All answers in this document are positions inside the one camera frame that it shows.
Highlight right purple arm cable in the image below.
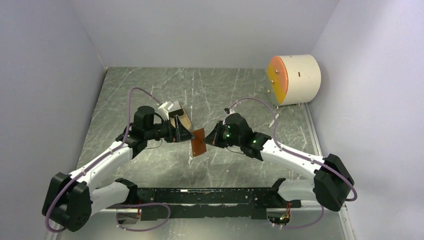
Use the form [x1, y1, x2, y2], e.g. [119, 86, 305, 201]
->
[228, 96, 359, 202]

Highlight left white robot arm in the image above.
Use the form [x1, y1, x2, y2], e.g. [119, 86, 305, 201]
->
[42, 103, 194, 233]

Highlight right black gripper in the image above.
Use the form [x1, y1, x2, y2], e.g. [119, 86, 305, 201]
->
[202, 120, 243, 149]

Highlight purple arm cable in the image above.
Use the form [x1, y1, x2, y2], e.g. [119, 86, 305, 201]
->
[44, 86, 163, 233]
[228, 96, 359, 202]

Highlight cream cylindrical cabinet orange door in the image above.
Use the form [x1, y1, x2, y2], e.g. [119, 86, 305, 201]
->
[266, 54, 322, 107]

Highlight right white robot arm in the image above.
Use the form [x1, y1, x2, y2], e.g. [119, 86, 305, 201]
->
[203, 113, 357, 212]

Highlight white pen on table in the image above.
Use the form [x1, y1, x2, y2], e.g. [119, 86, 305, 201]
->
[268, 113, 280, 128]

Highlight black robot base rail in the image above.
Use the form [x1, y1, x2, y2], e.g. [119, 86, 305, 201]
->
[114, 178, 302, 221]

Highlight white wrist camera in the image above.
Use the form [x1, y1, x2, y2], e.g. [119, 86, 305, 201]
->
[157, 101, 175, 119]
[223, 107, 236, 125]

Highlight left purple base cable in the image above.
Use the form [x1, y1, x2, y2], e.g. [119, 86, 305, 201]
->
[115, 202, 172, 233]

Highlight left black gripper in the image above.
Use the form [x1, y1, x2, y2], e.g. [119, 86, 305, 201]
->
[145, 115, 196, 143]

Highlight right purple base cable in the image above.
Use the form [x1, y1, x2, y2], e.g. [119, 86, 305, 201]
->
[271, 204, 326, 230]

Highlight black card divider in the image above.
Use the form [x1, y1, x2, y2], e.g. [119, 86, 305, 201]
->
[168, 105, 184, 118]

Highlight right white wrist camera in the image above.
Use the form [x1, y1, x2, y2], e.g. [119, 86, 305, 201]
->
[223, 107, 236, 125]

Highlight beige oval card tray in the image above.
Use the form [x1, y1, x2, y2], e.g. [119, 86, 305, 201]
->
[169, 101, 192, 131]

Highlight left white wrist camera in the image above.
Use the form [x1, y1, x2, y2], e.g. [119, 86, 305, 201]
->
[157, 101, 175, 119]

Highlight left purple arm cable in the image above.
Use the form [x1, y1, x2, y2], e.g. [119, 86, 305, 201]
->
[44, 86, 163, 233]

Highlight brown leather card holder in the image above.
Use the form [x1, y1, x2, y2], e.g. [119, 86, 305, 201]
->
[191, 128, 207, 158]

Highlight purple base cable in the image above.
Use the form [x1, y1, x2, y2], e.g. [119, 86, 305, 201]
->
[271, 204, 326, 230]
[115, 202, 172, 233]

